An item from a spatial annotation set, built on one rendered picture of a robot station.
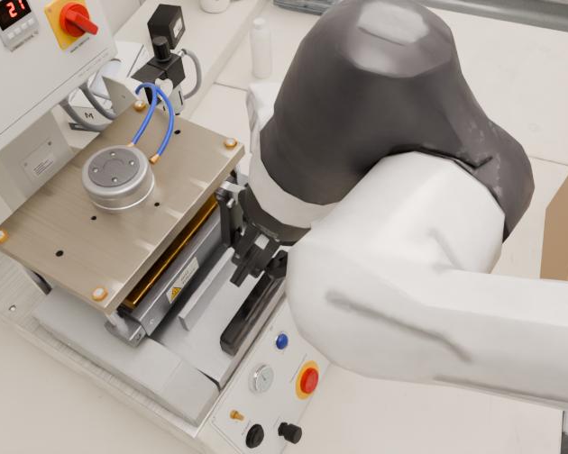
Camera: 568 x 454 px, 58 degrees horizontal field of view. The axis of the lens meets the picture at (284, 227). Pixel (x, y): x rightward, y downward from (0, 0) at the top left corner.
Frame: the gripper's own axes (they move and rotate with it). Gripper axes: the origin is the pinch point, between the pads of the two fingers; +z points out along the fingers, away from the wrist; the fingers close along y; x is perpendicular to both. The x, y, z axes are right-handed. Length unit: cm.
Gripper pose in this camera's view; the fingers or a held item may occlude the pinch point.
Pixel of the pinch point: (246, 266)
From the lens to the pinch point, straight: 61.3
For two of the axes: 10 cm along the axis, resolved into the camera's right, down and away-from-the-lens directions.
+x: 5.1, -7.1, 4.9
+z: -2.7, 4.1, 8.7
